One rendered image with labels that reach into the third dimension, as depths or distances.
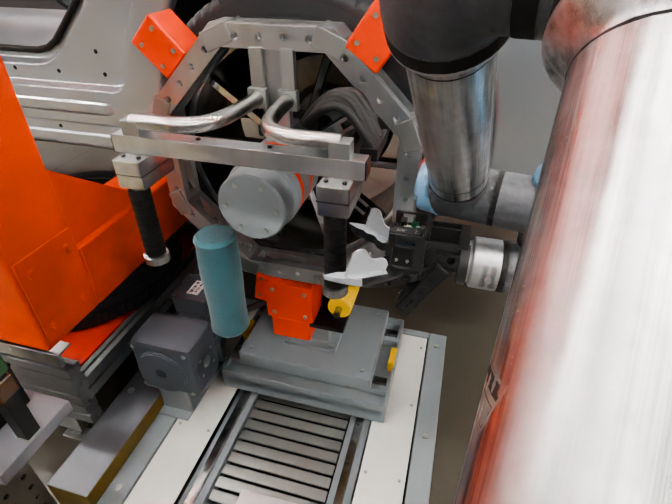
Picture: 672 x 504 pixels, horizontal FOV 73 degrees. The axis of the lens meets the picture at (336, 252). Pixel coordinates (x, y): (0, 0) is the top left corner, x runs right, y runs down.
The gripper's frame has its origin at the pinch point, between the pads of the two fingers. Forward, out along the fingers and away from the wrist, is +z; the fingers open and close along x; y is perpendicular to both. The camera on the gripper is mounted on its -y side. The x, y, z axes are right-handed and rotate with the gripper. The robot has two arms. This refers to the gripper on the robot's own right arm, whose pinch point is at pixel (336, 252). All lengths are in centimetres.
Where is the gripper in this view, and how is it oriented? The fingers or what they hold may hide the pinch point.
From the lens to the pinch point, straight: 72.3
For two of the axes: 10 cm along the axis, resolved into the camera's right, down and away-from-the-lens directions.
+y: 0.0, -8.2, -5.7
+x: -2.7, 5.5, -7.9
